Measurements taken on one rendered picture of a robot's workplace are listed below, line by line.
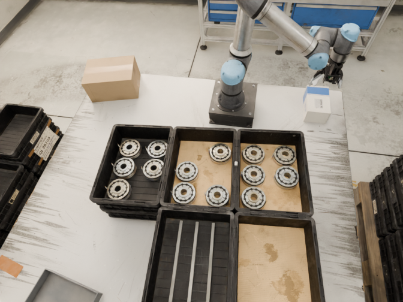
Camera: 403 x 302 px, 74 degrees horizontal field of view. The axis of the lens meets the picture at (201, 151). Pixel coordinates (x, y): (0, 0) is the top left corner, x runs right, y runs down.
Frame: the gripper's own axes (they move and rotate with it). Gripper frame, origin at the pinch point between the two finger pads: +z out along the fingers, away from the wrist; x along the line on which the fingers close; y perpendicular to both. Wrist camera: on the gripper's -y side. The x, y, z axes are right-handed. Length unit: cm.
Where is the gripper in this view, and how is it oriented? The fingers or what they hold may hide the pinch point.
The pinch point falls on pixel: (324, 85)
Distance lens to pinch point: 158.6
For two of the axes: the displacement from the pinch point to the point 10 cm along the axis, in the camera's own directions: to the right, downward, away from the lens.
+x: 9.8, 1.3, -1.5
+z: 0.7, 5.2, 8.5
